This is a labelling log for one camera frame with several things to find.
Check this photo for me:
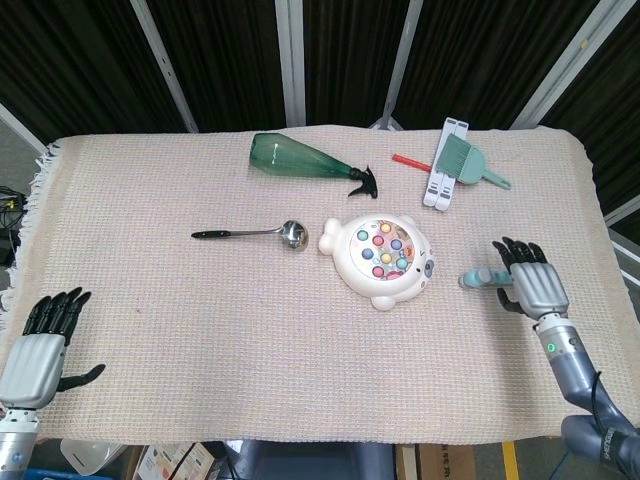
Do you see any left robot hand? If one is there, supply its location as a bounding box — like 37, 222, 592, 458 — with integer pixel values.
0, 286, 107, 412

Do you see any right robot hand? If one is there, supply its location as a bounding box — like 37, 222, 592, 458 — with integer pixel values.
491, 236, 572, 322

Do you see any teal toy mallet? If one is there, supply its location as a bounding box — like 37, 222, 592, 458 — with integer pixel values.
458, 268, 514, 290

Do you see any white fish toy game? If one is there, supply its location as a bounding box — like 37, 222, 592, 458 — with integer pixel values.
318, 213, 435, 311

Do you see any white plastic container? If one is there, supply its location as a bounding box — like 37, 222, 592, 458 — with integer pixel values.
59, 438, 129, 477

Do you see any white folding stand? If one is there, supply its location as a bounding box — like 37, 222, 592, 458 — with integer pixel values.
422, 117, 470, 212

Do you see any teal dustpan brush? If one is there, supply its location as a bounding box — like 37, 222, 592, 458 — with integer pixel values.
432, 133, 513, 191

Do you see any printed cardboard box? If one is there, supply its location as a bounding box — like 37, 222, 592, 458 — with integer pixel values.
134, 441, 222, 480

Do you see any red stick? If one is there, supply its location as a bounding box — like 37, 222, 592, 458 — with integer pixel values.
392, 153, 432, 173

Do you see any beige woven table cloth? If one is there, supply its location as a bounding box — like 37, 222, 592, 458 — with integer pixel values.
0, 124, 632, 446

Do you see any plain brown cardboard box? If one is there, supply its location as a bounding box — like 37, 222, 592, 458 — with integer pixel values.
394, 443, 477, 480

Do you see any green spray bottle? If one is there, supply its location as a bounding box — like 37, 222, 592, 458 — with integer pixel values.
249, 132, 379, 198

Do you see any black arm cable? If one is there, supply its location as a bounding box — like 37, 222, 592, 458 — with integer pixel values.
586, 371, 637, 480

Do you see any black cable bundle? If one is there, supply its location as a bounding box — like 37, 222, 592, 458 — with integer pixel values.
0, 185, 27, 266

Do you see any white metal frame post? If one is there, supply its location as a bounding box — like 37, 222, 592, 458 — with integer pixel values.
512, 0, 625, 129
369, 0, 426, 131
274, 0, 307, 127
130, 0, 199, 133

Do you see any steel ladle black handle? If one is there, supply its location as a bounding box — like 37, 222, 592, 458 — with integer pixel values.
190, 219, 309, 252

